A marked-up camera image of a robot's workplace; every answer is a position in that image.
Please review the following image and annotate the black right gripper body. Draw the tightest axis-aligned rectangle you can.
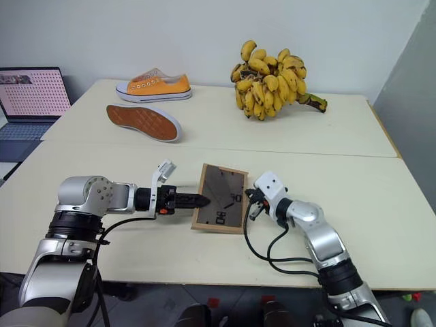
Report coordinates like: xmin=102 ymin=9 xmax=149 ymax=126
xmin=252 ymin=189 xmax=273 ymax=215

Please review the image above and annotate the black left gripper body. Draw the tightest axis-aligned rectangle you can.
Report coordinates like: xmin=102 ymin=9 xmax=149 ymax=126
xmin=157 ymin=185 xmax=179 ymax=216

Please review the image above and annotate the wooden framed square clock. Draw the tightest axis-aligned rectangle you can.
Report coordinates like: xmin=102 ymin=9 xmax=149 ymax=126
xmin=189 ymin=163 xmax=250 ymax=235

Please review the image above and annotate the orange canvas sneaker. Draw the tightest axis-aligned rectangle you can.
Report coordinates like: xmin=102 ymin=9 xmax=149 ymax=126
xmin=106 ymin=103 xmax=183 ymax=143
xmin=114 ymin=67 xmax=193 ymax=104

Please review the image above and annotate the dark rounded object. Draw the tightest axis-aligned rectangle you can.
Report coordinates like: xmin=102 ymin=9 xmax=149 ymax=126
xmin=260 ymin=299 xmax=298 ymax=327
xmin=178 ymin=302 xmax=213 ymax=327

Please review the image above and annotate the bunch of yellow bananas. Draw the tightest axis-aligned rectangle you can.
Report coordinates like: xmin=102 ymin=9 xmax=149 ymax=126
xmin=230 ymin=40 xmax=328 ymax=121

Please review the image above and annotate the open laptop computer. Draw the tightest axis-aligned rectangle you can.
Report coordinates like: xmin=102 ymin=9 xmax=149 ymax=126
xmin=0 ymin=66 xmax=73 ymax=164

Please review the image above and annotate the white shoe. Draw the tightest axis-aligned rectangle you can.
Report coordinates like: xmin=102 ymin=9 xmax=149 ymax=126
xmin=409 ymin=307 xmax=436 ymax=327

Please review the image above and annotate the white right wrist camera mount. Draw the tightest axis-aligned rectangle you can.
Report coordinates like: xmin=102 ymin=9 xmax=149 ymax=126
xmin=253 ymin=171 xmax=290 ymax=215

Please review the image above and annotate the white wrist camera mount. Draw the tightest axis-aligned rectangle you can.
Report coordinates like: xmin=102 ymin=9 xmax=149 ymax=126
xmin=253 ymin=171 xmax=290 ymax=215
xmin=151 ymin=158 xmax=178 ymax=219

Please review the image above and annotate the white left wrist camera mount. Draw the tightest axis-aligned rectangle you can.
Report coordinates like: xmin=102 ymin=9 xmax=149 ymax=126
xmin=151 ymin=158 xmax=178 ymax=219

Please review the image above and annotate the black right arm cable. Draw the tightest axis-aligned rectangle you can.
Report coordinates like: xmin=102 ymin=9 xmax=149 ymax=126
xmin=242 ymin=200 xmax=323 ymax=277

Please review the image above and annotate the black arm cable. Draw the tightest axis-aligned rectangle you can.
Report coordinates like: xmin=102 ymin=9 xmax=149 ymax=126
xmin=89 ymin=215 xmax=158 ymax=327
xmin=242 ymin=200 xmax=323 ymax=277

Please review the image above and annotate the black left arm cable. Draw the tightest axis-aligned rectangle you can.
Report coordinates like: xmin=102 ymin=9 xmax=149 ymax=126
xmin=89 ymin=215 xmax=158 ymax=327

